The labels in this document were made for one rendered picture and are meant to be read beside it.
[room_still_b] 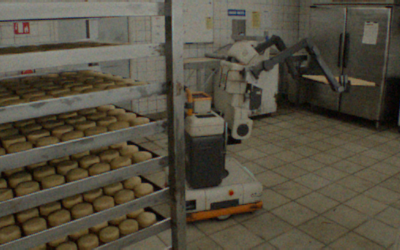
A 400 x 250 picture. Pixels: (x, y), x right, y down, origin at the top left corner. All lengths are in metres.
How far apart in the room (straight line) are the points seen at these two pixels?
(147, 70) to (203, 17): 1.25
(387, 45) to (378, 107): 0.87
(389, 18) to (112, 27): 3.76
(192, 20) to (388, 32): 2.86
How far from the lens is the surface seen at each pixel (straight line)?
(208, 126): 2.46
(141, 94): 0.80
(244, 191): 2.72
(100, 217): 0.83
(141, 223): 0.97
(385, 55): 5.22
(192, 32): 5.65
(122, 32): 5.17
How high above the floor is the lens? 1.47
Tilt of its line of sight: 16 degrees down
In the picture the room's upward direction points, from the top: straight up
